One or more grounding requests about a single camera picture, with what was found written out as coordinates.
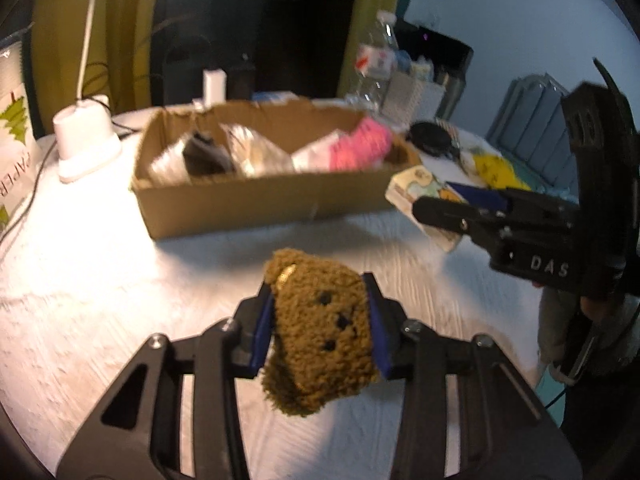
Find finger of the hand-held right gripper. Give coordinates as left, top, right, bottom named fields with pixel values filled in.
left=444, top=180, right=574, bottom=232
left=412, top=195, right=507, bottom=257

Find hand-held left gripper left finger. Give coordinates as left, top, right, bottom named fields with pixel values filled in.
left=55, top=280, right=276, bottom=480

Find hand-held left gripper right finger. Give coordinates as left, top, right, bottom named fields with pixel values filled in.
left=362, top=272, right=583, bottom=480

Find illustrated booklet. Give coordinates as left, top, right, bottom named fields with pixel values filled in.
left=384, top=167, right=467, bottom=252

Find brown plush bear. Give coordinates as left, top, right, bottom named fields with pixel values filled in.
left=260, top=247, right=382, bottom=417

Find cardboard box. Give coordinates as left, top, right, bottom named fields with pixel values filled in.
left=130, top=98, right=424, bottom=240

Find pink plush toy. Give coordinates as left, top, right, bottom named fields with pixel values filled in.
left=326, top=115, right=394, bottom=171

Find clear plastic bag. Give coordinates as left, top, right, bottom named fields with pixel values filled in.
left=224, top=124, right=297, bottom=177

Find grey cloth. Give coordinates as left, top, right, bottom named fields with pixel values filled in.
left=181, top=131, right=237, bottom=179

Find person's right forearm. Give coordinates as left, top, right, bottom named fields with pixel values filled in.
left=537, top=287, right=640, bottom=379

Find black round case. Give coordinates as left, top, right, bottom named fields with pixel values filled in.
left=407, top=121, right=459, bottom=159

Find grey padded headboard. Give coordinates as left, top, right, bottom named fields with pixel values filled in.
left=484, top=72, right=577, bottom=192

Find white woven basket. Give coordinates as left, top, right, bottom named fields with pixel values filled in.
left=382, top=70, right=446, bottom=122

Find plastic bags in basket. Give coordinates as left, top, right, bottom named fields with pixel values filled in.
left=394, top=49, right=436, bottom=81

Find black computer tower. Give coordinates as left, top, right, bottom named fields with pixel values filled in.
left=399, top=19, right=474, bottom=81

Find clear water bottle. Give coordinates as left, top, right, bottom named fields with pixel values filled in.
left=346, top=9, right=399, bottom=111

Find white charger plug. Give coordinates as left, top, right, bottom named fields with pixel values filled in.
left=202, top=68, right=227, bottom=106

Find white desk lamp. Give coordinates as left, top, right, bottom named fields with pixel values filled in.
left=40, top=0, right=124, bottom=184

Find dark glass window door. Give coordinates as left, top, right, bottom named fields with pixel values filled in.
left=154, top=0, right=362, bottom=107

